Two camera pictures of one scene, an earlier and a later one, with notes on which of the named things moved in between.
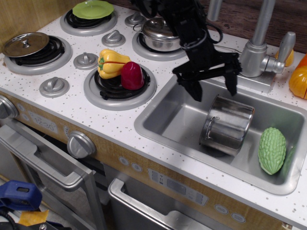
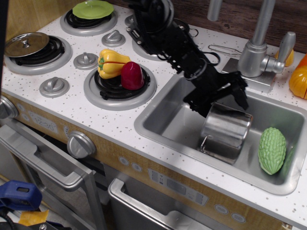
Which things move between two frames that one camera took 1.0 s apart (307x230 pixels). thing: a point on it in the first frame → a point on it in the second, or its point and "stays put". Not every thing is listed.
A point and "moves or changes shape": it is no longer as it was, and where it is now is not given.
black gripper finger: x=194 y=87 → x=202 y=107
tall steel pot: x=227 y=124 moves or changes shape
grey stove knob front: x=54 y=87 stays put
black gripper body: x=204 y=61 → x=206 y=81
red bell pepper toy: x=132 y=76 stays put
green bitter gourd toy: x=272 y=150 stays put
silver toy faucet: x=254 y=60 stays put
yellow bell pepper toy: x=110 y=63 stays put
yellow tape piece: x=29 y=218 stays put
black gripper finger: x=230 y=78 → x=240 y=95
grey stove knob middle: x=86 y=61 stays put
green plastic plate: x=92 y=9 stays put
